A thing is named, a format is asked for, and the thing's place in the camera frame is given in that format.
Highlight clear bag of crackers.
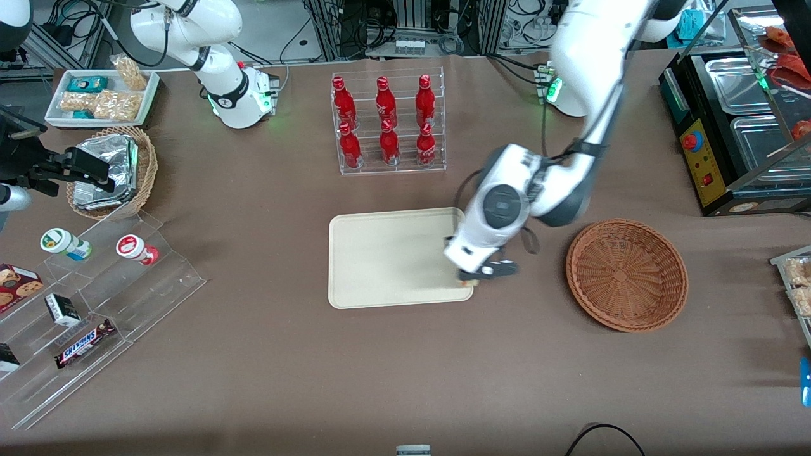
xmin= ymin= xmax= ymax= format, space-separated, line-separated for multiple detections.
xmin=60 ymin=92 xmax=97 ymax=113
xmin=94 ymin=90 xmax=141 ymax=122

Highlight white snack tray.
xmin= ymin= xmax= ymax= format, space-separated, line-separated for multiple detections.
xmin=44 ymin=68 xmax=160 ymax=127

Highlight black food warmer appliance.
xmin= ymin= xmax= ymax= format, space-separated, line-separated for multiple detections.
xmin=659 ymin=6 xmax=811 ymax=217

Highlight metal snack tray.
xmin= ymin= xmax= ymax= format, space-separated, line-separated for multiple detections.
xmin=770 ymin=246 xmax=811 ymax=350

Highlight red Coca-Cola bottle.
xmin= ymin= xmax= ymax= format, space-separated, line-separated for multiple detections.
xmin=332 ymin=76 xmax=357 ymax=130
xmin=339 ymin=122 xmax=363 ymax=169
xmin=416 ymin=122 xmax=438 ymax=167
xmin=415 ymin=74 xmax=437 ymax=127
xmin=379 ymin=119 xmax=401 ymax=167
xmin=375 ymin=76 xmax=397 ymax=127

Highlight wicker basket with foil container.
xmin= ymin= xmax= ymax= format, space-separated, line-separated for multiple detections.
xmin=67 ymin=127 xmax=158 ymax=221

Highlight cream rectangular plastic tray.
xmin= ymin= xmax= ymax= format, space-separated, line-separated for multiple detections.
xmin=328 ymin=207 xmax=475 ymax=310

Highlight teal cloth bundle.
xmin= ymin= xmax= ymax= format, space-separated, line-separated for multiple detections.
xmin=675 ymin=8 xmax=724 ymax=41

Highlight red lid yogurt cup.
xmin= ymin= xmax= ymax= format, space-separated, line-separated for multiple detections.
xmin=116 ymin=234 xmax=159 ymax=265

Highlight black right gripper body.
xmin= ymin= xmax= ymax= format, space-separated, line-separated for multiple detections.
xmin=0 ymin=106 xmax=50 ymax=183

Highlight clear acrylic bottle rack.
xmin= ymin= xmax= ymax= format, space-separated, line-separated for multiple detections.
xmin=331 ymin=66 xmax=447 ymax=176

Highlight black cable on table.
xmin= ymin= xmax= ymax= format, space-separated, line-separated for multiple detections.
xmin=564 ymin=423 xmax=647 ymax=456

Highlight small black and white carton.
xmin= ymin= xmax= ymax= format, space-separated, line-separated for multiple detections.
xmin=44 ymin=293 xmax=81 ymax=327

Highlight silver foil packets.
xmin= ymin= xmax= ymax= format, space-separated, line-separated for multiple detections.
xmin=73 ymin=135 xmax=139 ymax=211

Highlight clear bag of peanuts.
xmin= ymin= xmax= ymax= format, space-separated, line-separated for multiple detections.
xmin=111 ymin=56 xmax=148 ymax=91

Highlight green lid yogurt cup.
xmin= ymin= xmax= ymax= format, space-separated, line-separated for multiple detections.
xmin=41 ymin=228 xmax=93 ymax=262

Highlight empty brown wicker basket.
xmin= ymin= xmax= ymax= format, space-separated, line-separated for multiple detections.
xmin=566 ymin=218 xmax=689 ymax=333

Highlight Snickers chocolate bar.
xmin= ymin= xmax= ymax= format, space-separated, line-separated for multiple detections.
xmin=54 ymin=319 xmax=116 ymax=370

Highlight steel food pan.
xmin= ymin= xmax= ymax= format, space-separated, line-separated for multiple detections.
xmin=705 ymin=57 xmax=786 ymax=116
xmin=732 ymin=116 xmax=811 ymax=176

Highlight clear acrylic stepped shelf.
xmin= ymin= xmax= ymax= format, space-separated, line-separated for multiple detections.
xmin=0 ymin=212 xmax=207 ymax=431

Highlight chocolate chip cookie box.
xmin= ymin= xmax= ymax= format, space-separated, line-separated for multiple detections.
xmin=0 ymin=263 xmax=44 ymax=314

